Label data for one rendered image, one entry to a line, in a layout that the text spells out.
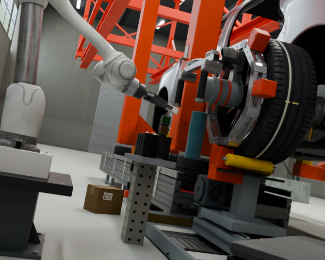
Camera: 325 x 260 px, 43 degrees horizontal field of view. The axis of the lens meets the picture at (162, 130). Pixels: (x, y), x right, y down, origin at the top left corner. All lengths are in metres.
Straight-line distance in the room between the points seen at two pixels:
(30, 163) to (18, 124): 0.17
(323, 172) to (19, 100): 4.27
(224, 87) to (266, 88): 0.30
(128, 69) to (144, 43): 2.83
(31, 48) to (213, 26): 1.17
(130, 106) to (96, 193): 1.69
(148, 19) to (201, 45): 2.06
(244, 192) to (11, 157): 1.16
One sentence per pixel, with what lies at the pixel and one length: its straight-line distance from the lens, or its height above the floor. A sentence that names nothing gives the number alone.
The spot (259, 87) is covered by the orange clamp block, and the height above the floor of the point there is 0.84.
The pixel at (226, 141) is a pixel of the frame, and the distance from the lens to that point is 2.07.
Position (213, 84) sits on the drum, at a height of 0.87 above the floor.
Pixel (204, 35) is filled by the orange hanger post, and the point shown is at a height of 1.25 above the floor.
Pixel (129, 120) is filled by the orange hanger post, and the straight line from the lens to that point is 4.39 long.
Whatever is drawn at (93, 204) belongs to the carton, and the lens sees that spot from 2.93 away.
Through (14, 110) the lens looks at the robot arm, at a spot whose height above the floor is 0.54.
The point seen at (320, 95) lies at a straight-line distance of 2.41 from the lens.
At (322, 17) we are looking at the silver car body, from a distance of 2.42.
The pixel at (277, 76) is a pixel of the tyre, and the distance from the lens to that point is 1.97.
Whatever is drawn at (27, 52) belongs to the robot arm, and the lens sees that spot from 2.01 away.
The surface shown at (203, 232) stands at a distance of 2.23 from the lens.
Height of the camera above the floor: 0.47
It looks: 4 degrees up
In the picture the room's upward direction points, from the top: 10 degrees clockwise
